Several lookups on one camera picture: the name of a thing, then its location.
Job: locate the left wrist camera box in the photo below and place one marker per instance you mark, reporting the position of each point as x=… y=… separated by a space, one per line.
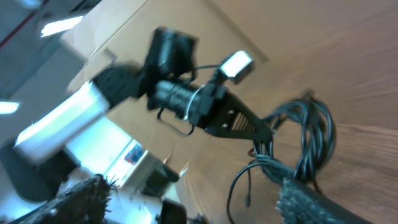
x=235 y=68

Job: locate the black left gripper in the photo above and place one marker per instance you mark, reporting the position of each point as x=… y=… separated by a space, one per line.
x=209 y=106

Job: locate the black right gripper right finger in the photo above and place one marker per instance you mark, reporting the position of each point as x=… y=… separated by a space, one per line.
x=298 y=203

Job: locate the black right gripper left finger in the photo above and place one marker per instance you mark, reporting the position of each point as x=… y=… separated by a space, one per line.
x=85 y=202

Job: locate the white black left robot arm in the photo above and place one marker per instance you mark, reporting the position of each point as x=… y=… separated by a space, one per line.
x=102 y=99

